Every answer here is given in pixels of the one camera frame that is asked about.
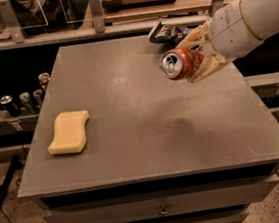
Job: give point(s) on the silver soda can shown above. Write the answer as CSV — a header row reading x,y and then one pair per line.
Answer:
x,y
38,96

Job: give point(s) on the left metal bracket post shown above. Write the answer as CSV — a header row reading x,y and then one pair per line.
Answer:
x,y
9,16

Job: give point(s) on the blue chip bag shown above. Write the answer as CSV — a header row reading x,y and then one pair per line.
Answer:
x,y
168,34

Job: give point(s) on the grey cabinet with drawers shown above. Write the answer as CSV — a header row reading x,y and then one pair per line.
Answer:
x,y
145,134

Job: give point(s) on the middle metal bracket post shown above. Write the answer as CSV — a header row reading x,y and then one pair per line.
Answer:
x,y
98,18

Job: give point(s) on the black stand leg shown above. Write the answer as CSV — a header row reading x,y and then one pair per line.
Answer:
x,y
1,196

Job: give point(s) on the yellow sponge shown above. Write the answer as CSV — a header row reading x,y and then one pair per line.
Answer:
x,y
69,133

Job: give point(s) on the dark soda can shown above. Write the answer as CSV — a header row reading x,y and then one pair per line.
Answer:
x,y
9,104

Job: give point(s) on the green soda can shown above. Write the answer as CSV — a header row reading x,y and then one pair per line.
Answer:
x,y
27,102

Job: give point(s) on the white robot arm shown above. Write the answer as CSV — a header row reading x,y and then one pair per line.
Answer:
x,y
263,17

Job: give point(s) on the red Coca-Cola can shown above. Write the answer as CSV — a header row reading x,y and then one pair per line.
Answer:
x,y
181,63

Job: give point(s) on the upper grey drawer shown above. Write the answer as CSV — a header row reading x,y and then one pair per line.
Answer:
x,y
185,201

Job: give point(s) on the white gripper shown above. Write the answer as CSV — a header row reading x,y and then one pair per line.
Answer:
x,y
228,33

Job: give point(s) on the orange soda can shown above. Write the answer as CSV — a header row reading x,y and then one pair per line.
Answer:
x,y
44,79

